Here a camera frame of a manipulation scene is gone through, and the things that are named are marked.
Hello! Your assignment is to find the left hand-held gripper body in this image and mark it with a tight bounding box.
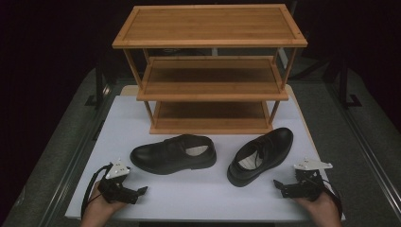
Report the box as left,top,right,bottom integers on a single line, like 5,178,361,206
97,158,140,205

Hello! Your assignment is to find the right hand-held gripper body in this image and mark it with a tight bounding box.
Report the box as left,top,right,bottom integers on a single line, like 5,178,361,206
292,157,334,202

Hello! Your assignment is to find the black leather shoe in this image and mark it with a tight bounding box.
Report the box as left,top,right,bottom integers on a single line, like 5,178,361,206
130,133,218,176
226,127,294,188

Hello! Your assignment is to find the wooden three-tier shoe rack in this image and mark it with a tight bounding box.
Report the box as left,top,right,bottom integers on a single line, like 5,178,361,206
112,3,308,135

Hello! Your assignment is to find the person's left hand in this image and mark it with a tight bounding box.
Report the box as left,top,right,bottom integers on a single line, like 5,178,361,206
80,182,128,227

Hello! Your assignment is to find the person's right hand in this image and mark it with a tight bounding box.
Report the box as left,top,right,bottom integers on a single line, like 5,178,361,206
295,188,343,227

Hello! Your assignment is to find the white table mat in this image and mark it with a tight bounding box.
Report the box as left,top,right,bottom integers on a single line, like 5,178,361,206
64,94,346,222

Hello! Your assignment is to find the black metal stand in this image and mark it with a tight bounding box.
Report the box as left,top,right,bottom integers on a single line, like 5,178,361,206
338,61,363,110
84,58,108,110

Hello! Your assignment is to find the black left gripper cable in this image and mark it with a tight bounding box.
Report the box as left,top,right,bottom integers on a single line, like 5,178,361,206
80,163,113,219

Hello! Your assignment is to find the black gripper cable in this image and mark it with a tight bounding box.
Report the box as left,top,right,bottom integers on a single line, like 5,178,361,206
321,178,344,219
80,163,113,219

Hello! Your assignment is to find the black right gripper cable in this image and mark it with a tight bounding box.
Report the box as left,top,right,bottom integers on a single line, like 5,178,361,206
321,178,344,219

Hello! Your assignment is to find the metal floor rail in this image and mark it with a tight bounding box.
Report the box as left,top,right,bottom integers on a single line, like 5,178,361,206
39,83,118,227
325,82,401,209

